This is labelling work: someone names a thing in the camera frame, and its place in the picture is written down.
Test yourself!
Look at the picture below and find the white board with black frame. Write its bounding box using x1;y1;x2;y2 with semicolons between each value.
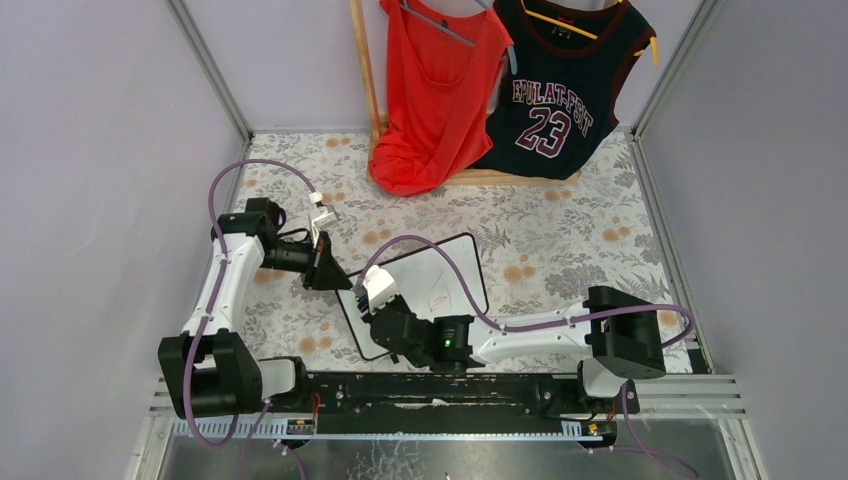
336;233;489;361

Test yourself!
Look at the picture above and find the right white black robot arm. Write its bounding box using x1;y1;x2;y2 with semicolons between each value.
357;286;667;399

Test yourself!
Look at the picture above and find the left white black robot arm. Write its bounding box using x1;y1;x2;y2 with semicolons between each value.
157;193;353;419

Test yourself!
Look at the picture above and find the floral tablecloth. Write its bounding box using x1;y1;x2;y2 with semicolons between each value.
215;133;678;372

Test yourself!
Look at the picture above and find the wooden clothes rack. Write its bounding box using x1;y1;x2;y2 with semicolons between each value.
349;0;581;186

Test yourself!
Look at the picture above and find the red tank top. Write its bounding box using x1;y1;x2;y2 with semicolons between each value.
370;1;513;197

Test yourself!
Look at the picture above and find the grey clothes hanger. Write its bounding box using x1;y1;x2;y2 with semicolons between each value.
400;0;518;74

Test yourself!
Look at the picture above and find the dark basketball jersey number 23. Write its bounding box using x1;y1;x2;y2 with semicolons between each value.
475;1;656;180

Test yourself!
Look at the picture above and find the yellow clothes hanger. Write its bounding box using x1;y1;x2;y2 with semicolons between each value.
520;0;660;68

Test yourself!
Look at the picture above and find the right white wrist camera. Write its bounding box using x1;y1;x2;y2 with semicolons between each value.
362;265;399;314

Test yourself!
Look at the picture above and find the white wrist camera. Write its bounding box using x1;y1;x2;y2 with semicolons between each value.
308;191;338;238
362;265;399;314

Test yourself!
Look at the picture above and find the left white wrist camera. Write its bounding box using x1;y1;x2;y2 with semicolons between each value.
308;191;338;238

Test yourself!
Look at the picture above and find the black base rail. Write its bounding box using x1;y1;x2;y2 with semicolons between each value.
271;372;640;433

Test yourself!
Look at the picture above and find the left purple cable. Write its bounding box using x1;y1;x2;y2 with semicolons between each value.
183;158;323;480

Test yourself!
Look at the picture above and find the purple cable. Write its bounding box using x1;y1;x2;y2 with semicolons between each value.
183;158;323;480
357;235;696;351

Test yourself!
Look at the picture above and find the white slotted cable duct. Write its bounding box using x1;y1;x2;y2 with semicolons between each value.
172;414;605;443

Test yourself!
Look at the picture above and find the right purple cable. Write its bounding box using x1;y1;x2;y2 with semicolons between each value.
357;235;696;351

